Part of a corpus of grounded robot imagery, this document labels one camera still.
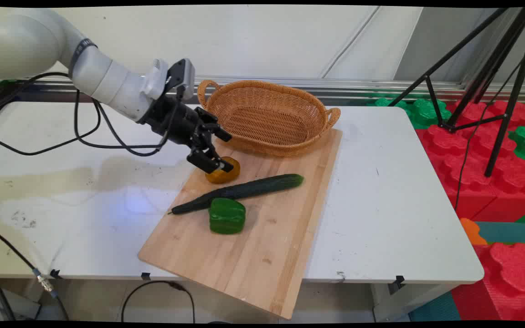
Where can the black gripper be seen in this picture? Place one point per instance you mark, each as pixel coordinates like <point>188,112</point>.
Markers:
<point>173,120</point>

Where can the dark green cucumber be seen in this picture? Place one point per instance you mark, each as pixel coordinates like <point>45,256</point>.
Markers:
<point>244,190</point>

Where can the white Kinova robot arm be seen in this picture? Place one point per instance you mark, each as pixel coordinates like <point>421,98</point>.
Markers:
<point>107,82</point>

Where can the yellow bell pepper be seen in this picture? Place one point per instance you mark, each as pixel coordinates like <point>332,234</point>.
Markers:
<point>226,176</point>

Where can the woven wicker basket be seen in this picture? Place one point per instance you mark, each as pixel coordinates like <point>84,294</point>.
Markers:
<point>267,123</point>

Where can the green bell pepper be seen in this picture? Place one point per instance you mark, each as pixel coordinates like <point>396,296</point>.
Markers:
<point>227,217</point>

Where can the wooden cutting board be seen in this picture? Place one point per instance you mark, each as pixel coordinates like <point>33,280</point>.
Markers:
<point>253,255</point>

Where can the black table edge clip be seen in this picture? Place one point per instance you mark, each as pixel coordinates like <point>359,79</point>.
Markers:
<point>55,274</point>
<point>397,283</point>
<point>146,276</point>

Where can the red foam block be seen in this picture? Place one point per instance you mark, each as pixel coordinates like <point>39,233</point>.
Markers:
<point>467,168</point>
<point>513,278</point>

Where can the orange foam piece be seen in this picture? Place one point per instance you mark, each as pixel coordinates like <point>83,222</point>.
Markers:
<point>472,231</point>

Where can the black tripod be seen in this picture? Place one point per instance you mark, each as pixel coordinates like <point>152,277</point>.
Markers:
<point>504,109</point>

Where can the teal foam mat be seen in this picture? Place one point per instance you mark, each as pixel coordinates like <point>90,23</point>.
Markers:
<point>511,232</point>

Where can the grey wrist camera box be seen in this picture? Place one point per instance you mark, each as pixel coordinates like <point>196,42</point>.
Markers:
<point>181,75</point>

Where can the aluminium wall rail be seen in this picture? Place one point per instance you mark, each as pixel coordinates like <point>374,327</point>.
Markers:
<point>362,85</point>

